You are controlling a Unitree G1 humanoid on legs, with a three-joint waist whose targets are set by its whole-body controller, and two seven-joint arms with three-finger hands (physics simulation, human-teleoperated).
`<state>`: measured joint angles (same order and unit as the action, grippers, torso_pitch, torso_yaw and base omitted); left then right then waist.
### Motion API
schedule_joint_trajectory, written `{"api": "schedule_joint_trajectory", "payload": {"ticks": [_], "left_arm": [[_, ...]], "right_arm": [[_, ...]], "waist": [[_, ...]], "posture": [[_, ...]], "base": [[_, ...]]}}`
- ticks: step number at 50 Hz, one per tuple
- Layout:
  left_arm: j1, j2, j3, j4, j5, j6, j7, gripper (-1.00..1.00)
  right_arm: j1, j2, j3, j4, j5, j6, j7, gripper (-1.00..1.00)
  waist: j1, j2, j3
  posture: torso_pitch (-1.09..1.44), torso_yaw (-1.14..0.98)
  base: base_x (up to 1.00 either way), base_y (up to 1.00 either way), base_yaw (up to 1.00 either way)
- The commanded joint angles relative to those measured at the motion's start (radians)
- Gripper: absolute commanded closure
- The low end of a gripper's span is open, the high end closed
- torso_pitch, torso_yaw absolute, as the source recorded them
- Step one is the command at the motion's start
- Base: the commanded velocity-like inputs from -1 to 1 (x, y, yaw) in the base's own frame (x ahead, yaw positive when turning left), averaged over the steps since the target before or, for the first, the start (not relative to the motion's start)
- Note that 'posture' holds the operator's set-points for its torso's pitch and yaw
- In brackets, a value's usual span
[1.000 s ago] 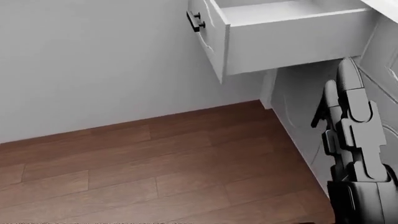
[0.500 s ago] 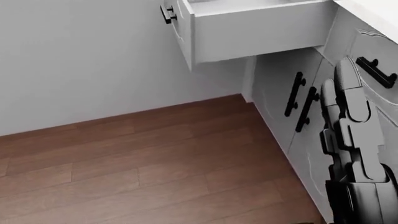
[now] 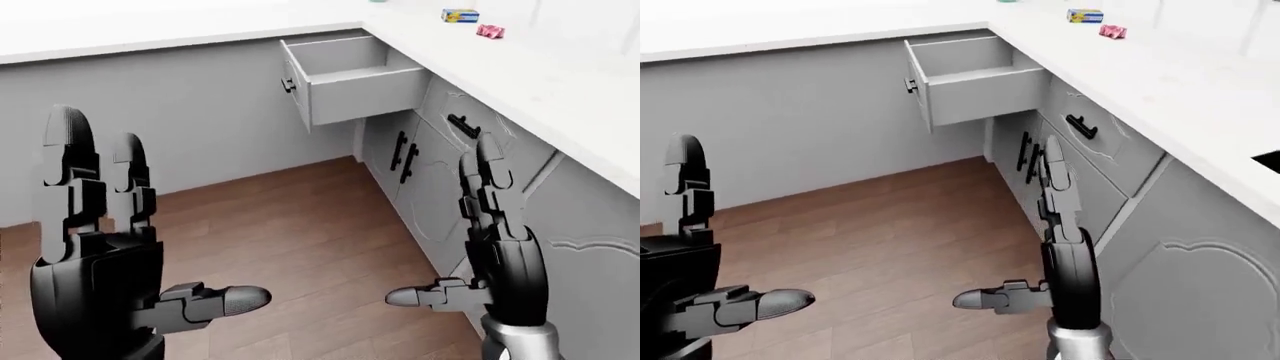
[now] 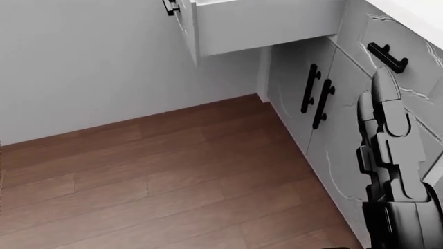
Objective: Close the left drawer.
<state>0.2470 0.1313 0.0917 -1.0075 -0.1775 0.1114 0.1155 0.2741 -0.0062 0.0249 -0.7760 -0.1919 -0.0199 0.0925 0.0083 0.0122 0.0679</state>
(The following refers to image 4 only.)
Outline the black drawer handle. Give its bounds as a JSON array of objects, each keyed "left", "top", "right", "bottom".
[
  {"left": 367, "top": 41, "right": 409, "bottom": 75},
  {"left": 161, "top": 0, "right": 182, "bottom": 17}
]

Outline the white countertop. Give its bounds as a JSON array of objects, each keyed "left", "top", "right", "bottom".
[{"left": 365, "top": 0, "right": 443, "bottom": 50}]

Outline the grey cabinet door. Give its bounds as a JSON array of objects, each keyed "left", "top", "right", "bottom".
[
  {"left": 306, "top": 48, "right": 380, "bottom": 249},
  {"left": 265, "top": 38, "right": 339, "bottom": 158}
]

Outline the open grey drawer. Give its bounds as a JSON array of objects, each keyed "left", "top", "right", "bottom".
[{"left": 174, "top": 0, "right": 344, "bottom": 67}]

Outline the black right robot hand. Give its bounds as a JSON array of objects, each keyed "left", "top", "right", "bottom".
[{"left": 355, "top": 66, "right": 434, "bottom": 203}]

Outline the closed grey drawer front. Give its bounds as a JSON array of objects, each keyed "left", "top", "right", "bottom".
[{"left": 359, "top": 12, "right": 443, "bottom": 142}]

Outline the black door handle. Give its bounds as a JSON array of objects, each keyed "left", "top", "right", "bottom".
[
  {"left": 300, "top": 63, "right": 323, "bottom": 114},
  {"left": 311, "top": 79, "right": 336, "bottom": 131}
]

